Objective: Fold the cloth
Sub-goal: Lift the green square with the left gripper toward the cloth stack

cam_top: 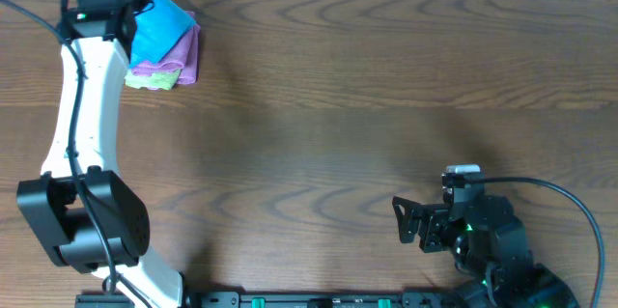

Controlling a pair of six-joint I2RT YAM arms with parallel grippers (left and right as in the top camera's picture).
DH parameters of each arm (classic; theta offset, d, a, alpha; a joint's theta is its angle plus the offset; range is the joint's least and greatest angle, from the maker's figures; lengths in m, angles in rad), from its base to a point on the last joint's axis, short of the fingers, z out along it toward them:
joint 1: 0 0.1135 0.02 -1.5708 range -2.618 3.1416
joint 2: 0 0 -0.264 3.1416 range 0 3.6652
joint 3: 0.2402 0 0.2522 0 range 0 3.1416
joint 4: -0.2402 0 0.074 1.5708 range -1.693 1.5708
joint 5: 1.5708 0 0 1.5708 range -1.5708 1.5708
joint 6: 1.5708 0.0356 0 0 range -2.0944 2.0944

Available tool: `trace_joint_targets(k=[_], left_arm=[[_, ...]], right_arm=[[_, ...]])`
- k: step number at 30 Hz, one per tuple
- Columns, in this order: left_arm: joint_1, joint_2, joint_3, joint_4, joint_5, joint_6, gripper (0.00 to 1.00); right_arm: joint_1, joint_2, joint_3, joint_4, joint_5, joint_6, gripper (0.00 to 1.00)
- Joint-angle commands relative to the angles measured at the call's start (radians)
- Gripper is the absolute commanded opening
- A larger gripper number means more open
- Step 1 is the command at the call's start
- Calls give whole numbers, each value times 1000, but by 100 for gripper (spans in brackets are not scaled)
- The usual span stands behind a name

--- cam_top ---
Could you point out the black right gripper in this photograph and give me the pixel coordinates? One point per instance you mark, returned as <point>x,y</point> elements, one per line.
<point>430,230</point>

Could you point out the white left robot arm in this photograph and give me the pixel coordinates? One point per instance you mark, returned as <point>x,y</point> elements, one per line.
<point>80,210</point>

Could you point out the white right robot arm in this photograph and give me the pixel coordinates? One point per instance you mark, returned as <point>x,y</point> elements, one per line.
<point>488,242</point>

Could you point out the blue folded cloth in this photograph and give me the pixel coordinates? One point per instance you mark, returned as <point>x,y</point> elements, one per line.
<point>158,31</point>

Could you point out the pink folded cloth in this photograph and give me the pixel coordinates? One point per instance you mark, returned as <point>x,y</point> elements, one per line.
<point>183,56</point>

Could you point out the green folded cloth in stack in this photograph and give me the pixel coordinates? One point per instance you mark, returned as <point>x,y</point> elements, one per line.
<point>162,80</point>

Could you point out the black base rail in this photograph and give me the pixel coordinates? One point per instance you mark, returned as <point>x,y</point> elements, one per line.
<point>333,300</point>

